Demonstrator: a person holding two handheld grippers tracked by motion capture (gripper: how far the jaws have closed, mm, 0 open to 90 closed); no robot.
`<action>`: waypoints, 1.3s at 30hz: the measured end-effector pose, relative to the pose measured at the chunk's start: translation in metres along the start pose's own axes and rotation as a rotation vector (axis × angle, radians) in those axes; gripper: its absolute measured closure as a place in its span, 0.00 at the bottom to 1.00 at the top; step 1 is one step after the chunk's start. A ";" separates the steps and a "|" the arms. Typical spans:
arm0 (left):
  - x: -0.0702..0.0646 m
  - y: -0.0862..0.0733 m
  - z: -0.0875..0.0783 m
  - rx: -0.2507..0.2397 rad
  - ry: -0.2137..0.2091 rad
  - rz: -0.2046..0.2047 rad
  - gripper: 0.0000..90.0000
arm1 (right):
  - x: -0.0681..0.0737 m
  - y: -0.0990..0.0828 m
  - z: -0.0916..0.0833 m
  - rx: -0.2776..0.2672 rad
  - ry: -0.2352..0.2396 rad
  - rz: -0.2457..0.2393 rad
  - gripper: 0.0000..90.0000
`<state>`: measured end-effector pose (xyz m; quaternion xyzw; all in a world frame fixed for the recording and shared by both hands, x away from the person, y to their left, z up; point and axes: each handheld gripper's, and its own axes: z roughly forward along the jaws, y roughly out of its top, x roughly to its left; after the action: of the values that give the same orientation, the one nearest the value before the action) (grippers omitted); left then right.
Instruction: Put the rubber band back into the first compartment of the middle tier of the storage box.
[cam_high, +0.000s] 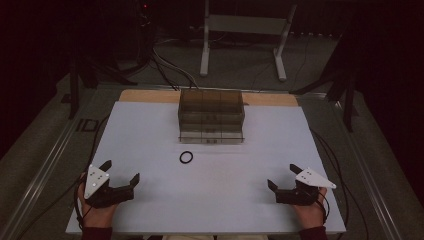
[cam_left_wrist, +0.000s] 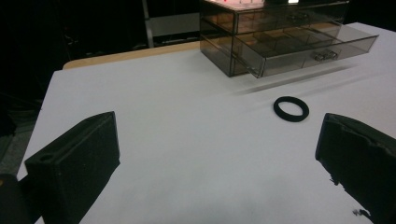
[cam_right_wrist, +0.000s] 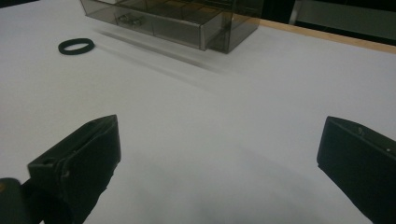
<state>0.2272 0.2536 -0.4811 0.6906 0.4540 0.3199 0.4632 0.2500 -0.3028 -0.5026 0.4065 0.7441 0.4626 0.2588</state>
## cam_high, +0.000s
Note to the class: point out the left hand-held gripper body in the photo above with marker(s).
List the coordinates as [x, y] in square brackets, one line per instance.
[110, 195]

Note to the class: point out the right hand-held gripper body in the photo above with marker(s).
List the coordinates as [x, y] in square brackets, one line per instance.
[300, 195]

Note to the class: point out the person's right hand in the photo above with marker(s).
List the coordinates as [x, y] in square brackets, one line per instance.
[311, 213]

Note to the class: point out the person's left hand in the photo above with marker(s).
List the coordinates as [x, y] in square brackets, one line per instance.
[96, 216]

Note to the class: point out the black tripod stand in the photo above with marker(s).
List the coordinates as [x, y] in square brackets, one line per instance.
[348, 100]
[74, 93]

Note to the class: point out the clear compartment organizer box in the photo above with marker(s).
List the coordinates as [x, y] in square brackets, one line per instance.
[211, 116]

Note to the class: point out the white metal stand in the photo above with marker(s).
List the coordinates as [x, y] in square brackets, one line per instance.
[245, 25]

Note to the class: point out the aluminium floor rail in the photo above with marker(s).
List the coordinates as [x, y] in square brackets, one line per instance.
[370, 186]
[43, 166]

